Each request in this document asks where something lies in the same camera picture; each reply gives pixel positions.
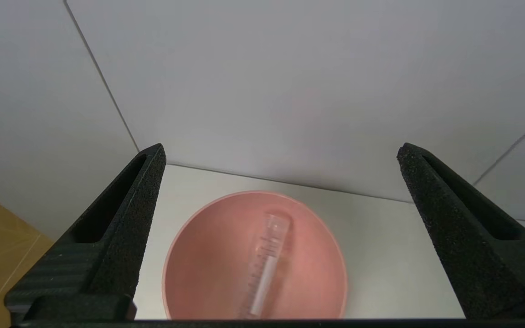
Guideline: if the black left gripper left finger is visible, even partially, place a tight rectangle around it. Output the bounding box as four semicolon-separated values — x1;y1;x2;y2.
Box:
5;143;167;319

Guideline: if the test tube with red pigment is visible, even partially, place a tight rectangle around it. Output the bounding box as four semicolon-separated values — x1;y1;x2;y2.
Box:
237;212;291;319

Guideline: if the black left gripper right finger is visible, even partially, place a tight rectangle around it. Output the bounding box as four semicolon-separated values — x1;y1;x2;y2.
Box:
397;143;525;319

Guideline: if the pink plastic bowl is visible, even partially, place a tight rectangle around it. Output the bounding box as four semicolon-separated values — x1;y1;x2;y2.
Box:
162;190;349;319

